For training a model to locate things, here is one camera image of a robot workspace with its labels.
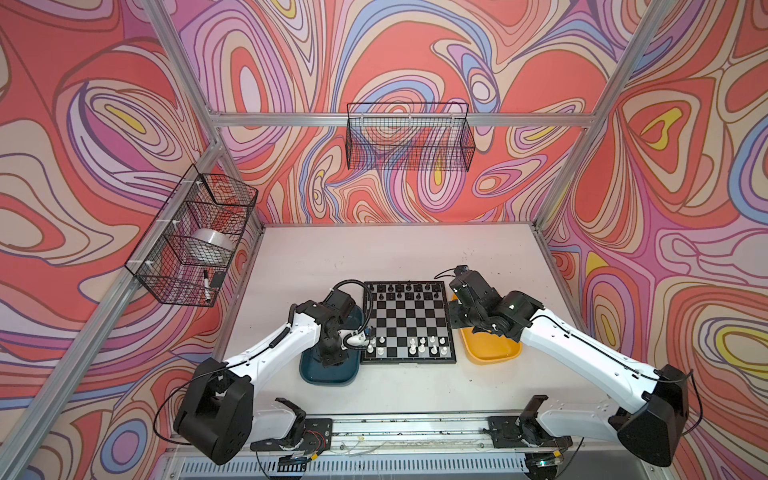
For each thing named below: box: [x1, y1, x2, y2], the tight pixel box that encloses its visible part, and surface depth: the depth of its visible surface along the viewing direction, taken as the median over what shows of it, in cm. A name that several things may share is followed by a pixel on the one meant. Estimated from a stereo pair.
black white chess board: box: [360, 280, 457, 365], surface depth 90 cm
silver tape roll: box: [191, 228, 235, 251], surface depth 75 cm
